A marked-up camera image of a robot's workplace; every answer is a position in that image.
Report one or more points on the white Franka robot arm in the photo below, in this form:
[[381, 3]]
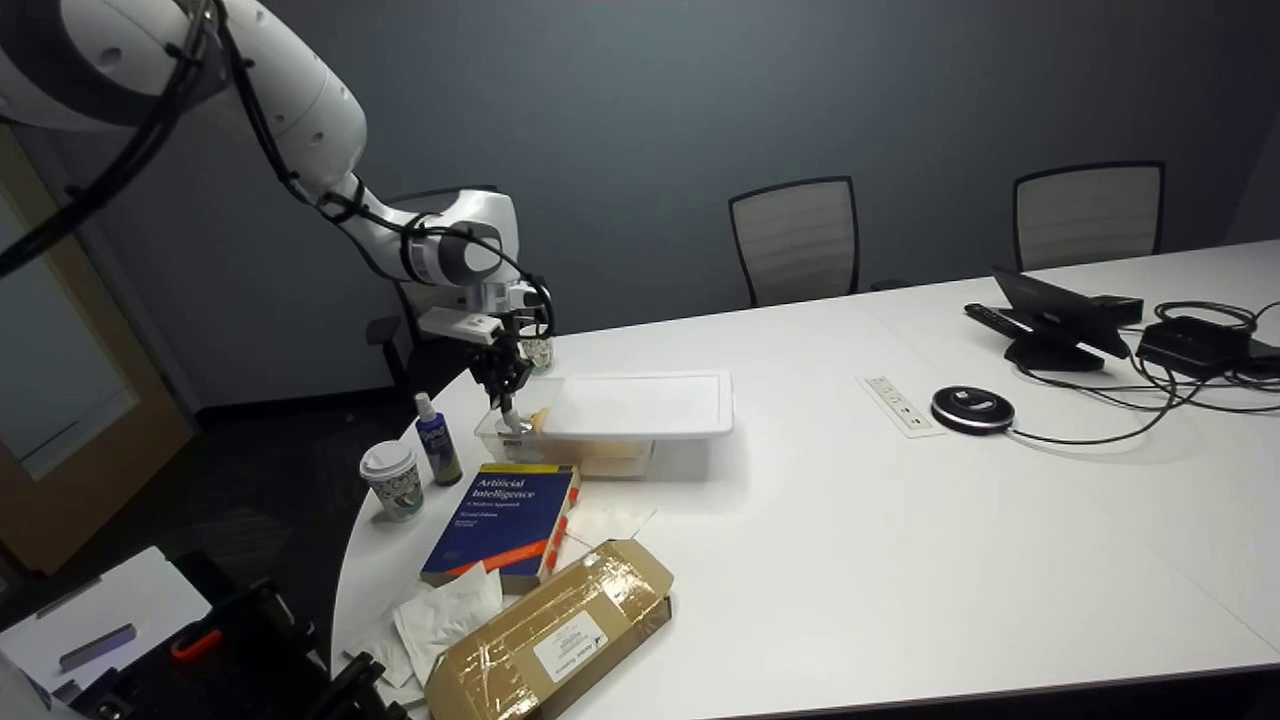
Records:
[[306, 120]]

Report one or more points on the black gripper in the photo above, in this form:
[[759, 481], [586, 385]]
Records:
[[501, 348]]

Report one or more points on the paper coffee cup white lid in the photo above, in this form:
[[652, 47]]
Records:
[[392, 481]]

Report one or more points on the clear plastic container lid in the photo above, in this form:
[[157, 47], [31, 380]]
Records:
[[642, 403]]

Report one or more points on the white flat strip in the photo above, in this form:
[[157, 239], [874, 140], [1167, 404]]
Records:
[[899, 404]]

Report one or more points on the black box device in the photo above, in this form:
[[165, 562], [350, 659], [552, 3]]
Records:
[[1201, 344]]

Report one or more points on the white crumpled tissue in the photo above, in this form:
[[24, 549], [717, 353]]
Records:
[[446, 621]]

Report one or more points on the clear plastic container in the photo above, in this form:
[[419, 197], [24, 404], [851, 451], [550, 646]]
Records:
[[624, 456]]

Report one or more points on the grey metal bar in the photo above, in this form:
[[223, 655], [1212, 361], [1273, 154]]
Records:
[[99, 646]]

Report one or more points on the white board sheet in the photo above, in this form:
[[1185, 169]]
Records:
[[104, 605]]

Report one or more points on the blue spray bottle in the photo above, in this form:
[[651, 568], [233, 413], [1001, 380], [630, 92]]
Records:
[[436, 440]]

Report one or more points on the grey mesh office chair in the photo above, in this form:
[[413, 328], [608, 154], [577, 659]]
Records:
[[792, 241], [1084, 213]]

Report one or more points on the black conference phone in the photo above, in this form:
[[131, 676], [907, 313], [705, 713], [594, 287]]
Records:
[[1052, 326]]

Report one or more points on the blue textbook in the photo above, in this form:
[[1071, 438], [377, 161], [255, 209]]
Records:
[[501, 520]]

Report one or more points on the round black speaker puck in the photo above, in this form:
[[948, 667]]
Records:
[[973, 404]]

